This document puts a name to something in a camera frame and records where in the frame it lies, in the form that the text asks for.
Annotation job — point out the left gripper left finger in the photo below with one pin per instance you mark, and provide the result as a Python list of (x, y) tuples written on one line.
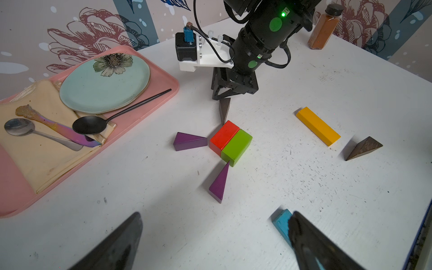
[(118, 250)]

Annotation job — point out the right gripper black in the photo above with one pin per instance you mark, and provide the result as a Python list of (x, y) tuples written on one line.
[(228, 82)]

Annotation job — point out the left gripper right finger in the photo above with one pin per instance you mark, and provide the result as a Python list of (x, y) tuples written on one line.
[(314, 250)]

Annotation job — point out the brown triangle block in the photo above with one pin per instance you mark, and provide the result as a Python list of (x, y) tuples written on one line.
[(366, 146), (224, 105)]

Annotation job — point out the teal long block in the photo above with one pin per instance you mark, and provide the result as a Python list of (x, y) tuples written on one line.
[(280, 219)]

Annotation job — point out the red rectangular block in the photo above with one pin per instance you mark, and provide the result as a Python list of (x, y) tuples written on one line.
[(220, 140)]

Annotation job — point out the green rectangular block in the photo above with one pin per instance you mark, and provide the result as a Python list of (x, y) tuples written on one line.
[(234, 150)]

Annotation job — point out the purple triangle block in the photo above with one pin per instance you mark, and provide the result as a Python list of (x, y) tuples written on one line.
[(217, 188), (184, 141)]

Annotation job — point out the orange long block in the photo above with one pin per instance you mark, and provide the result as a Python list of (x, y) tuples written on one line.
[(322, 130)]

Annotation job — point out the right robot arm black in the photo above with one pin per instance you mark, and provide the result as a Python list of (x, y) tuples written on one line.
[(267, 26)]

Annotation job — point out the brown spice jar black lid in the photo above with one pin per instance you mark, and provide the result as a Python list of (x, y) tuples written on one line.
[(325, 26)]

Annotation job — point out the light green plate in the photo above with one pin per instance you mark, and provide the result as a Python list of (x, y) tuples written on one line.
[(105, 83)]

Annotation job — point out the black ladle spoon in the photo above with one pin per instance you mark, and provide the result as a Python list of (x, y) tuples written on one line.
[(91, 125)]

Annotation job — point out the beige napkin on tray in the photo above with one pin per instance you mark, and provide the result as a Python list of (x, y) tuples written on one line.
[(41, 160)]

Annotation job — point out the silver spoon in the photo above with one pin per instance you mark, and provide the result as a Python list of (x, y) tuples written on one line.
[(23, 127)]

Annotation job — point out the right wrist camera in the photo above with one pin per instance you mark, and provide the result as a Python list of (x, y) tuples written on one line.
[(196, 49)]

